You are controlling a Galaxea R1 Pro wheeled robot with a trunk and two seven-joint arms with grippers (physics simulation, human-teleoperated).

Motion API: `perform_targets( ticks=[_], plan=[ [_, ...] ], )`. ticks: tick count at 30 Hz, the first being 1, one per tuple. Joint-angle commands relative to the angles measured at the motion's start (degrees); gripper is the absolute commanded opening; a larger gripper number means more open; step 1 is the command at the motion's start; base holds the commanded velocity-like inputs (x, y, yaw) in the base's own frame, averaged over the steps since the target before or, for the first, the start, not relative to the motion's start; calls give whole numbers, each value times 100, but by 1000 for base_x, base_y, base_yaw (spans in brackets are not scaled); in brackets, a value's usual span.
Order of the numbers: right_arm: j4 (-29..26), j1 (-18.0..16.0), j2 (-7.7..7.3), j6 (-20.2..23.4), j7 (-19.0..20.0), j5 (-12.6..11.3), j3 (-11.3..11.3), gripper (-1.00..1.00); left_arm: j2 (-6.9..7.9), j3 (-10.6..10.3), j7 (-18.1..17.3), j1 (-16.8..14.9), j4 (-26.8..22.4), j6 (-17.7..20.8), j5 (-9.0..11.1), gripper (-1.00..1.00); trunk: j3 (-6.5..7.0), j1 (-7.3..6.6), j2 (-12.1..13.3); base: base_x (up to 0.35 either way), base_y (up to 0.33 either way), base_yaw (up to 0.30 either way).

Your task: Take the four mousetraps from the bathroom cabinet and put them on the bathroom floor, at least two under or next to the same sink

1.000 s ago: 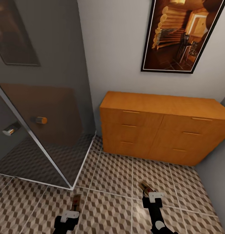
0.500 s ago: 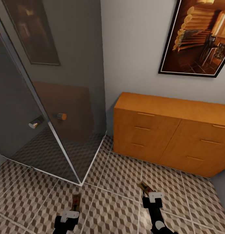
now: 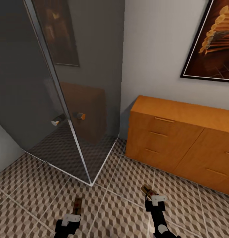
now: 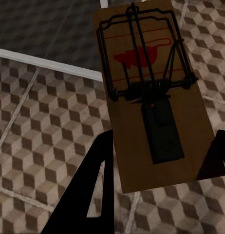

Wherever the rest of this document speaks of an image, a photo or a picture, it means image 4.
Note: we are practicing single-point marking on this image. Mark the shower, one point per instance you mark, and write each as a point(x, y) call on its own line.
point(46, 63)

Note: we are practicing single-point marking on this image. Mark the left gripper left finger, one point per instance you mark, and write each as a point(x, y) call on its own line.
point(69, 216)

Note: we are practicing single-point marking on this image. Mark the mousetrap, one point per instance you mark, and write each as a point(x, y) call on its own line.
point(161, 130)

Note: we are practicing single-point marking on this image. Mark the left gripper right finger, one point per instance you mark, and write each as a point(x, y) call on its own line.
point(220, 138)

